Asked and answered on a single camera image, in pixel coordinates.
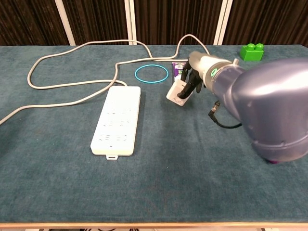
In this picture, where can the white power strip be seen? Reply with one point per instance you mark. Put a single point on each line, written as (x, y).
(115, 120)

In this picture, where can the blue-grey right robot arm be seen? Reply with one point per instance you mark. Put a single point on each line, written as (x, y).
(269, 101)

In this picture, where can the purple building block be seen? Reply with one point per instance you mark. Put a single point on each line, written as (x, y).
(273, 162)

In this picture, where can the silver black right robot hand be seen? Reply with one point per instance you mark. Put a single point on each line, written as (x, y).
(201, 63)

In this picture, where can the green building block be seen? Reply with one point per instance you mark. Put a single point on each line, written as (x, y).
(250, 55)

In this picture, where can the purple toothpaste tube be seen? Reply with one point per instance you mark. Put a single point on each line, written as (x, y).
(176, 68)

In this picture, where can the teal fabric table mat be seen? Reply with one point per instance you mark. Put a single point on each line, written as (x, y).
(168, 180)

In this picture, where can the white plug adapter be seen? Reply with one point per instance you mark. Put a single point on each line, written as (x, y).
(172, 95)

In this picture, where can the dark slatted partition panel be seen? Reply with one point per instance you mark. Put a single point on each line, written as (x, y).
(24, 19)
(175, 19)
(269, 19)
(96, 19)

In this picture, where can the white partition post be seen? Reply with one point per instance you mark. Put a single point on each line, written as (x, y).
(130, 24)
(65, 24)
(222, 24)

